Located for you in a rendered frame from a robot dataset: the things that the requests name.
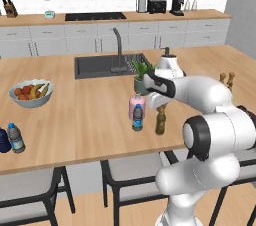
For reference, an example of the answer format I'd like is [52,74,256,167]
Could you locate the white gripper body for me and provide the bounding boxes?
[147,91,172,111]

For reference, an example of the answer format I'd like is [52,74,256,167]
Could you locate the pink plastic bottle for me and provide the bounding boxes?
[128,92,147,121]

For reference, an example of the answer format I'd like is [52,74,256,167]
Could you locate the green glass bottle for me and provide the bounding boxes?
[155,104,168,136]

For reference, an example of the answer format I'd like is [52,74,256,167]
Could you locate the green plant in grey pot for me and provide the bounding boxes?
[131,60,158,97]

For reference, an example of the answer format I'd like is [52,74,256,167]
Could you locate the blue-label plastic water bottle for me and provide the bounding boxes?
[131,103,145,133]

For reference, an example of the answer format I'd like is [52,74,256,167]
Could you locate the grey tap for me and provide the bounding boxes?
[110,27,128,73]

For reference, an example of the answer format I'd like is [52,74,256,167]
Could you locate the dark grey sink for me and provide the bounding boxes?
[74,52,150,80]

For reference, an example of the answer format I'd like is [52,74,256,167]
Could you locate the black grey-seat stool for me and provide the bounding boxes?
[100,150,180,226]
[0,165,76,226]
[209,149,256,226]

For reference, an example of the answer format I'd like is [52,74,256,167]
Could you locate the black toaster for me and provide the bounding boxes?
[146,0,168,15]

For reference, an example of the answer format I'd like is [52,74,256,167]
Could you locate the black coffee machine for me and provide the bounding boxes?
[169,0,187,17]

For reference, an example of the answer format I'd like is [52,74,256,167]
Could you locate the silver kettle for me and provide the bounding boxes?
[134,0,150,14]

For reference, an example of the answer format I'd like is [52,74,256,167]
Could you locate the black hob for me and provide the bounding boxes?
[64,11,128,22]

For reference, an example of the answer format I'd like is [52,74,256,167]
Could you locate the grey lower cupboard run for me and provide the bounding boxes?
[0,18,232,60]

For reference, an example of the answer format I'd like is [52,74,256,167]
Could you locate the yellow bananas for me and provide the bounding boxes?
[29,82,51,100]

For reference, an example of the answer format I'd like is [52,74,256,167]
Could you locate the grey fridge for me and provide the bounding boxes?
[224,0,256,60]

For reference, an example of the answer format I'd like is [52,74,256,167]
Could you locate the grey bowl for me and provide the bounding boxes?
[8,78,55,109]

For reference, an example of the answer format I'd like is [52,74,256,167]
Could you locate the red and orange fruits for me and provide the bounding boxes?
[13,84,42,101]

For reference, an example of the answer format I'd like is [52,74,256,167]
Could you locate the small teal timer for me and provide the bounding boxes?
[44,9,56,20]

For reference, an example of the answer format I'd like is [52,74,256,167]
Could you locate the clear plastic water bottle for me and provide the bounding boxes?
[7,122,27,155]

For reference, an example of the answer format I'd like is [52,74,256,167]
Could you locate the dark blue bottle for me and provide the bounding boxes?
[0,127,12,154]

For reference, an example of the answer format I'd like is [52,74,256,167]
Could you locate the wooden knife block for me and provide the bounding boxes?
[1,0,19,19]

